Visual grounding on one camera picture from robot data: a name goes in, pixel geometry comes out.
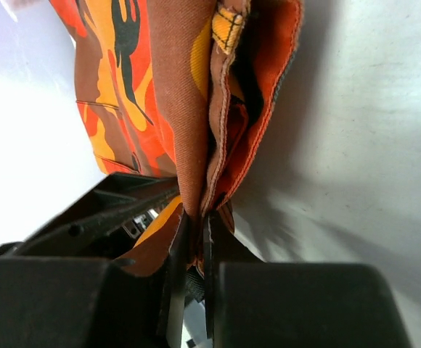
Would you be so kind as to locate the orange camouflage trousers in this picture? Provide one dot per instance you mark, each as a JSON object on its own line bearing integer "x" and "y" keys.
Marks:
{"x": 181, "y": 89}

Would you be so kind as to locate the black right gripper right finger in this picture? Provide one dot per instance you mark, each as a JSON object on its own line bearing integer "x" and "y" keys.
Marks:
{"x": 252, "y": 303}

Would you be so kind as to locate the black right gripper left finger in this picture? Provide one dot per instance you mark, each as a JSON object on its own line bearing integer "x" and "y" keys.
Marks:
{"x": 76, "y": 302}

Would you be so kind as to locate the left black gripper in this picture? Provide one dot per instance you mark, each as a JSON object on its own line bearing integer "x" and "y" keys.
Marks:
{"x": 116, "y": 200}

